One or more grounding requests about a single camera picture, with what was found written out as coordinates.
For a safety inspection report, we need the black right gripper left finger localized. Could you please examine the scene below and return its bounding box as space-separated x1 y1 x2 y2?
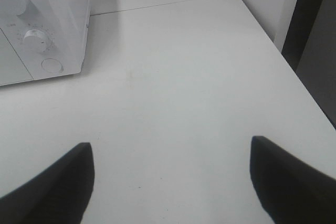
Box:
1 143 95 223

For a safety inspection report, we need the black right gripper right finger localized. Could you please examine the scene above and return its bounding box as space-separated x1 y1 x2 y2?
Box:
249 136 335 223

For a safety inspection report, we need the round door release button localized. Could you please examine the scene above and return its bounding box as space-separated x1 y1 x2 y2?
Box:
41 58 63 73

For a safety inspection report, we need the white microwave door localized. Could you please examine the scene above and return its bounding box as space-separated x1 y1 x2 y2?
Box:
0 30 33 86

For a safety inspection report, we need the white microwave knob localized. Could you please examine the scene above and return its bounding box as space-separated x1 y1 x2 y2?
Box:
1 0 29 16
23 28 53 53

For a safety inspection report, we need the white microwave oven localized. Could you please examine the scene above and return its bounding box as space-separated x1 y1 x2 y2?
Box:
1 0 90 81

